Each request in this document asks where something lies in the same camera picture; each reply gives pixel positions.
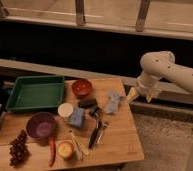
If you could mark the blue sponge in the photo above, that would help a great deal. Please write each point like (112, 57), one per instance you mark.
(77, 118)

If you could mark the corn cob with husk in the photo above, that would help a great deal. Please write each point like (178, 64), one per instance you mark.
(79, 147)

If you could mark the wooden table board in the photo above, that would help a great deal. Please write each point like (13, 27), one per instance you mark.
(119, 144)

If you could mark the red chili pepper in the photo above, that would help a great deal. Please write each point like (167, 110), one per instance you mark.
(52, 151)

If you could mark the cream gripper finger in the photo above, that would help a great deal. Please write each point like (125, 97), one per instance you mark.
(132, 95)
(149, 96)

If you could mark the purple bowl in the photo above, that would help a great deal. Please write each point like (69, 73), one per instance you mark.
(41, 125)

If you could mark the green plastic tray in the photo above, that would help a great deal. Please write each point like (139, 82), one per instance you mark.
(36, 93)

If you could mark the yellow red apple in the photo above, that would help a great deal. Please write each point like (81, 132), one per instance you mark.
(65, 150)

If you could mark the white cup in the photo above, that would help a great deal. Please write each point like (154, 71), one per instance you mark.
(65, 110)

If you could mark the metal fork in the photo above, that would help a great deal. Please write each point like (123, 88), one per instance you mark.
(105, 124)

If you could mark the light blue cloth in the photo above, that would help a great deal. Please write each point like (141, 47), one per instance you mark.
(112, 106)

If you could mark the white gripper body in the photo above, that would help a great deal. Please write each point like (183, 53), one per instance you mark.
(147, 86)

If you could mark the red bowl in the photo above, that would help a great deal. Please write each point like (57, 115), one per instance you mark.
(81, 88)

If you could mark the red grapes bunch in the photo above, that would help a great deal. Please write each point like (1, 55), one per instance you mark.
(18, 149)

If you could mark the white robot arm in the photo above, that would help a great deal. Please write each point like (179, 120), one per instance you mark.
(158, 65)

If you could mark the dark brown block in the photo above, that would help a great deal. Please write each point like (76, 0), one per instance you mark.
(85, 103)

